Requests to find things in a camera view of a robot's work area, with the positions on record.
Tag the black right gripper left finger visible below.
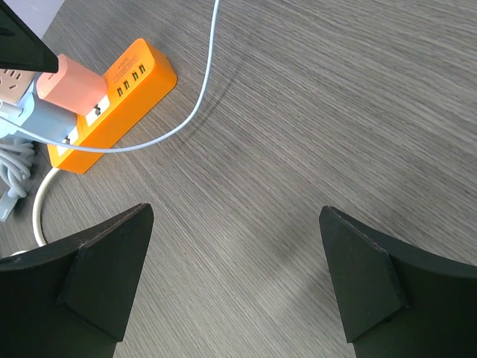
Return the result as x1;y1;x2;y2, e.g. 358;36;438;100
1;204;154;357

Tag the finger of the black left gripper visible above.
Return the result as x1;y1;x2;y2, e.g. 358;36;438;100
0;3;59;73

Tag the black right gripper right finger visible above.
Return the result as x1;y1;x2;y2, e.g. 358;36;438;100
319;207;476;357

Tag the pink charger plug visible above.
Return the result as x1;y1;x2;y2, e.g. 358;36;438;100
36;54;107;116

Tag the light blue charger plug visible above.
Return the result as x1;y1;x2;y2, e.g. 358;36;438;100
1;82;77;142

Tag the thin white charging cable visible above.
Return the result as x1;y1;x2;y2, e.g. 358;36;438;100
0;0;221;154

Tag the orange power strip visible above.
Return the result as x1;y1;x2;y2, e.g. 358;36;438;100
47;37;178;175

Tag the tan cube socket adapter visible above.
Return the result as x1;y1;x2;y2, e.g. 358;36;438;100
0;69;36;104

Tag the round light blue socket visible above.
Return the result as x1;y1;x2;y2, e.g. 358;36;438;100
0;124;25;145

